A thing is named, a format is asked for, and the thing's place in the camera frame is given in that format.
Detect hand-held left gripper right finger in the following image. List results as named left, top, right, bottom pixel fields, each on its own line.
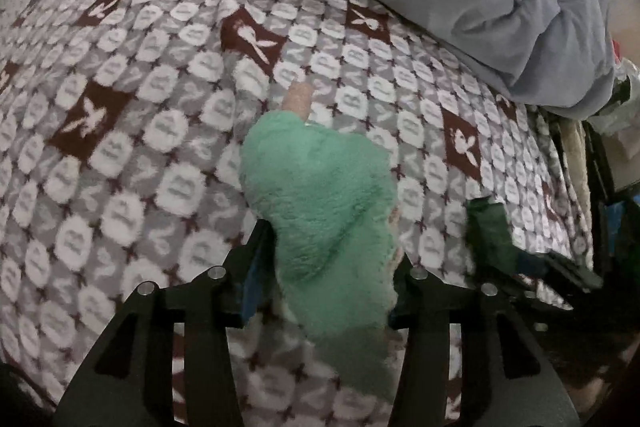
left=387, top=257, right=581, bottom=427

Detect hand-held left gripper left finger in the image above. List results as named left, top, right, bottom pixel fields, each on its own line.
left=50, top=222, right=274, bottom=427

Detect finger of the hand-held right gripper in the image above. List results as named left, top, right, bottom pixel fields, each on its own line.
left=505, top=283, right=576, bottom=314
left=517, top=249, right=604, bottom=292

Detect dark green cloth item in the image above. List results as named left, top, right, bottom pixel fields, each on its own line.
left=467, top=197, right=521, bottom=274

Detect green plush toy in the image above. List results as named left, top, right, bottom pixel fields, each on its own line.
left=240, top=82, right=402, bottom=403

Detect blue object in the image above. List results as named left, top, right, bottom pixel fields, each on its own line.
left=604, top=201, right=640, bottom=249

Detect cream fleece bed sheet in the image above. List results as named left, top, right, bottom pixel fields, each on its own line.
left=542, top=107, right=597, bottom=258

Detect clear plastic bag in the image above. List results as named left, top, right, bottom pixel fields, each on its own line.
left=589, top=57, right=640, bottom=135

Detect grey white printed blanket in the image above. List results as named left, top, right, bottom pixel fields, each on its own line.
left=0, top=0, right=596, bottom=427

